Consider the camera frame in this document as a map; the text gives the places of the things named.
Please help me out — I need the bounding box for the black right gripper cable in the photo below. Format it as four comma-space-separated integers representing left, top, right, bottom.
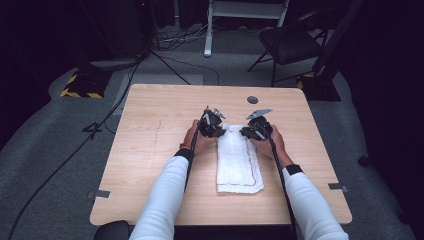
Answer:
263, 128, 299, 240

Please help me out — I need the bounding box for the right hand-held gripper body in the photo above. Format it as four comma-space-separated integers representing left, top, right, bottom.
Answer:
245, 107, 274, 141

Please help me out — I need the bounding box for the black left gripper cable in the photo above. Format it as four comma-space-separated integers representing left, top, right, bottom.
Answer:
183, 109, 210, 194

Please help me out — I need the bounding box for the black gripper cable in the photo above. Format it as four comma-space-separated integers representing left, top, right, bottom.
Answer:
263, 128, 299, 240
183, 109, 210, 194

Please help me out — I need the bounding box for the bundle of floor cables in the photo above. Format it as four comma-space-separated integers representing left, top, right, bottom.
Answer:
151, 19, 214, 53

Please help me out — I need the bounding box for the grey tape strip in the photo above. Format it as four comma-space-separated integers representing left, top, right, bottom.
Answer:
86, 189, 112, 200
327, 182, 350, 194

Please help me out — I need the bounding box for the black yellow striped stand base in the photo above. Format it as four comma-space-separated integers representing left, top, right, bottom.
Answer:
295, 71, 342, 102
59, 68, 113, 100

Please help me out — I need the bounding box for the person's right hand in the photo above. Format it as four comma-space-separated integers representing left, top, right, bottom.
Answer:
249, 124, 295, 169

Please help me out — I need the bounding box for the black caster wheel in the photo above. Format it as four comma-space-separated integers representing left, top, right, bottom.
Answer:
357, 153, 372, 168

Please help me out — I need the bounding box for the white towel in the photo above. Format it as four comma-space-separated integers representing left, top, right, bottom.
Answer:
215, 123, 266, 195

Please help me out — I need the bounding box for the white metal stand frame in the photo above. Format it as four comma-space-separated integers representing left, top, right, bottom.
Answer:
203, 0, 290, 58

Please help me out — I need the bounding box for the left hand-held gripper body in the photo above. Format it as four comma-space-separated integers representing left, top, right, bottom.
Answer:
198, 105, 228, 138

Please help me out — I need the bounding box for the long black floor cable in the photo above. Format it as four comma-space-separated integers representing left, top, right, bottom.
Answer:
7, 56, 148, 240

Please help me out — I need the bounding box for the person's left hand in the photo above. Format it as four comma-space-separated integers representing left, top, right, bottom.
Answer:
181, 119, 218, 158

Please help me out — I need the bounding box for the black folding chair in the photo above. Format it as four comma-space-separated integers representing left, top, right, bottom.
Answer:
246, 9, 334, 88

